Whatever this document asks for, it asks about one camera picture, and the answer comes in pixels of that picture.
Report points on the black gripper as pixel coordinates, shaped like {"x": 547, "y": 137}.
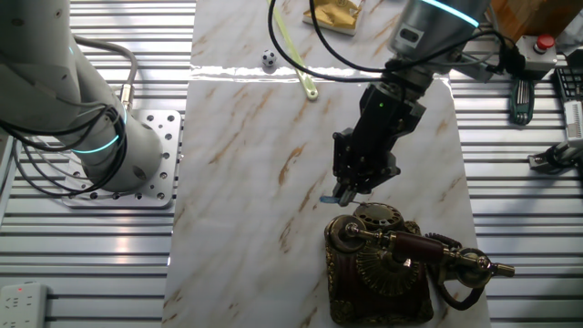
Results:
{"x": 373, "y": 141}

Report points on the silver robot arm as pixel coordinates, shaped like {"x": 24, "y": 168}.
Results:
{"x": 36, "y": 82}

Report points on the brass and red phone handset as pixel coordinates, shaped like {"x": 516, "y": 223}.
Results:
{"x": 416, "y": 248}

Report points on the antique brass rotary phone base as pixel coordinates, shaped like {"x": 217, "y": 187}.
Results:
{"x": 378, "y": 300}

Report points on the white marble pattern mat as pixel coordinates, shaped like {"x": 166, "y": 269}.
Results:
{"x": 250, "y": 228}

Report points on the yellow-green fly swatter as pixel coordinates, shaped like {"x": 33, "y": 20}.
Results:
{"x": 311, "y": 93}

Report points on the small soccer ball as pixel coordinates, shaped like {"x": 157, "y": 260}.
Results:
{"x": 269, "y": 58}

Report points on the gold tissue pack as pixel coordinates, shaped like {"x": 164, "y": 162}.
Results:
{"x": 332, "y": 16}

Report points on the green hex key set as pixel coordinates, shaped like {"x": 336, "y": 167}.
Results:
{"x": 522, "y": 102}

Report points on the grey box red stop button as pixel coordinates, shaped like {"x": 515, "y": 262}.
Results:
{"x": 535, "y": 57}

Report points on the black keyboard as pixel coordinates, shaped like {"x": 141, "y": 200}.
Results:
{"x": 569, "y": 84}

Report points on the brown wooden box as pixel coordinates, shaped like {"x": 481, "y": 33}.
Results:
{"x": 533, "y": 16}

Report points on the white plastic bag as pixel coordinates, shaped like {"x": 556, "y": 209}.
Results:
{"x": 571, "y": 38}

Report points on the white power strip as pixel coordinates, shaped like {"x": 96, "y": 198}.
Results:
{"x": 23, "y": 305}

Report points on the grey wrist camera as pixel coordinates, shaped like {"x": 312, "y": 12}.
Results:
{"x": 476, "y": 66}

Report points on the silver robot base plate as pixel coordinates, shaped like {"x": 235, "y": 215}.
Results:
{"x": 166, "y": 136}

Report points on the small silver camera on mount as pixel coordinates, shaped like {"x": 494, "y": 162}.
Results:
{"x": 558, "y": 157}

